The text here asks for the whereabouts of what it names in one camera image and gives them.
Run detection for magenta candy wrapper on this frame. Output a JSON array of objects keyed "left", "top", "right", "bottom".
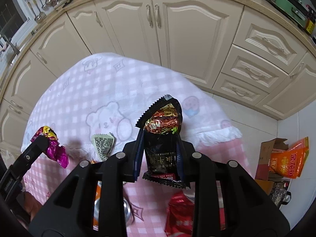
[{"left": 30, "top": 126, "right": 69, "bottom": 168}]

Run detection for pale green barcode wrapper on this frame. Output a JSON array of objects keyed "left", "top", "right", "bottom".
[{"left": 91, "top": 133, "right": 115, "bottom": 162}]

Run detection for crushed red cola can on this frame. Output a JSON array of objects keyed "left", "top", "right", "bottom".
[{"left": 165, "top": 189, "right": 195, "bottom": 236}]

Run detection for black snack packet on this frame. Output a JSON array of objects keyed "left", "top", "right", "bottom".
[{"left": 135, "top": 94, "right": 191, "bottom": 189}]

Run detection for cardboard trash box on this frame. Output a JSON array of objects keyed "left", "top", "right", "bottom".
[{"left": 255, "top": 137, "right": 292, "bottom": 208}]

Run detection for cream kitchen cabinets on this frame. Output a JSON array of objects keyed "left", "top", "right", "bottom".
[{"left": 1, "top": 0, "right": 315, "bottom": 152}]

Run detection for orange bag in box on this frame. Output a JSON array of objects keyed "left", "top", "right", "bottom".
[{"left": 269, "top": 137, "right": 309, "bottom": 179}]

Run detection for green electric grill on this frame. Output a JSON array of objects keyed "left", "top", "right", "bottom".
[{"left": 267, "top": 0, "right": 315, "bottom": 36}]

